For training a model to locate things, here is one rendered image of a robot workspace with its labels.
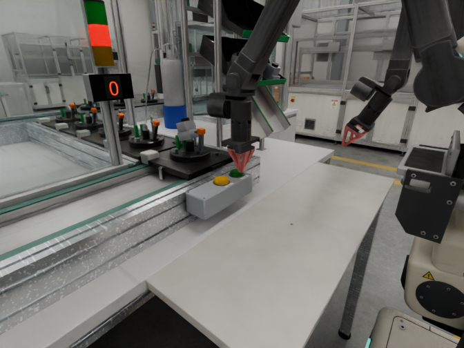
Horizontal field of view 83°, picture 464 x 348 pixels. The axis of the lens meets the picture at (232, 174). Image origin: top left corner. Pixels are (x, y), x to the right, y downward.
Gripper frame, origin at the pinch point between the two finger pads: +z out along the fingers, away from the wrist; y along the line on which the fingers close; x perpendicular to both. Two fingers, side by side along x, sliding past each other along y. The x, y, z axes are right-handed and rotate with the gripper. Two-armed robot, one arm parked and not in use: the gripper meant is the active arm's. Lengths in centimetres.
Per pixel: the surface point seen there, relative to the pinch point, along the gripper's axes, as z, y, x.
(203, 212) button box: 5.6, 17.6, 1.4
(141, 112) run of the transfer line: 4, -60, -139
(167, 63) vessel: -30, -57, -99
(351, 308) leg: 78, -47, 30
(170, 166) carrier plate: 0.8, 9.5, -20.1
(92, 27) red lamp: -38, 19, -33
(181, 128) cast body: -9.0, 0.5, -24.2
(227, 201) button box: 6.3, 8.8, 2.0
